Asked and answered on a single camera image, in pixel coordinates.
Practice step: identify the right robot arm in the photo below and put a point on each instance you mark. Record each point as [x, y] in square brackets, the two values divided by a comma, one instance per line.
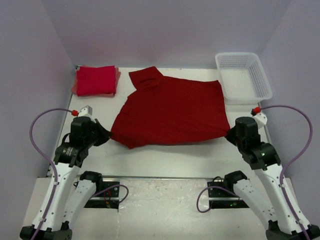
[279, 212]

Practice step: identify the white plastic basket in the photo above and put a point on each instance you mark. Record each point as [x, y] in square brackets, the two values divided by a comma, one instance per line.
[242, 78]

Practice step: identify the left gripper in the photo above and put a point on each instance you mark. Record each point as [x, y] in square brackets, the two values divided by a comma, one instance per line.
[105, 134]

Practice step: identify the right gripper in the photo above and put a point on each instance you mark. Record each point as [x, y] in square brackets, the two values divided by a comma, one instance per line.
[229, 135]

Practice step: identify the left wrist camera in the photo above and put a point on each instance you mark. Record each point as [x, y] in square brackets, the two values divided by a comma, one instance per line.
[86, 111]

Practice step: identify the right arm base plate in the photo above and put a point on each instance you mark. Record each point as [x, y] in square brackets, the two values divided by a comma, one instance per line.
[220, 199]

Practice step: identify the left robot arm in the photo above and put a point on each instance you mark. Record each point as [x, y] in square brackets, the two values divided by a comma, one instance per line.
[59, 210]

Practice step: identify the dark red t shirt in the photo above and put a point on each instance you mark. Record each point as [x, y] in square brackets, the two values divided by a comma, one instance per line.
[165, 110]

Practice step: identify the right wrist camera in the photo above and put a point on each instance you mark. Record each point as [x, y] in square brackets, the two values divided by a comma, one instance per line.
[259, 117]

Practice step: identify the folded bright red shirt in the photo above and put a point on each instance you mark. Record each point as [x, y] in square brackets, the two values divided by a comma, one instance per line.
[96, 80]

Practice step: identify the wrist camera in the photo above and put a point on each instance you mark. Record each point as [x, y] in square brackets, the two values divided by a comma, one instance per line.
[259, 117]
[86, 111]

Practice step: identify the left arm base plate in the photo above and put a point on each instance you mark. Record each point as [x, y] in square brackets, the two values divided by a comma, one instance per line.
[106, 200]

